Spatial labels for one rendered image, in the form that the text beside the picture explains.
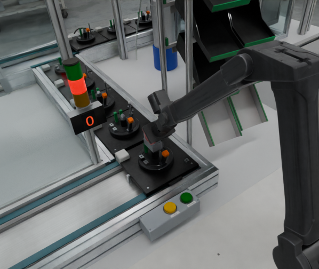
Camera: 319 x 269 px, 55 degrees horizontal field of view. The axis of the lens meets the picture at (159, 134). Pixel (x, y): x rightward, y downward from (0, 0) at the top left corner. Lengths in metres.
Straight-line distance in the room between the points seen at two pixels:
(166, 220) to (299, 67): 0.69
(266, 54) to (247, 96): 0.84
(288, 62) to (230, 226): 0.76
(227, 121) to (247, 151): 0.21
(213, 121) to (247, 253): 0.51
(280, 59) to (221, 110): 0.77
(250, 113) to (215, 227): 0.51
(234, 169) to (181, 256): 0.45
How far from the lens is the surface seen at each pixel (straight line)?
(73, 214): 1.17
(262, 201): 1.24
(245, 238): 1.14
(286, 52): 0.56
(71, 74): 0.98
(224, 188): 1.26
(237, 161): 1.37
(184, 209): 1.06
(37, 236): 1.17
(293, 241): 0.63
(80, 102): 1.02
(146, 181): 1.14
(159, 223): 1.03
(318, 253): 0.67
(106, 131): 1.38
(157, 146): 1.12
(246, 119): 1.34
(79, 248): 1.04
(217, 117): 1.26
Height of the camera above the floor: 1.82
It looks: 40 degrees down
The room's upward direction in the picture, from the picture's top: 5 degrees counter-clockwise
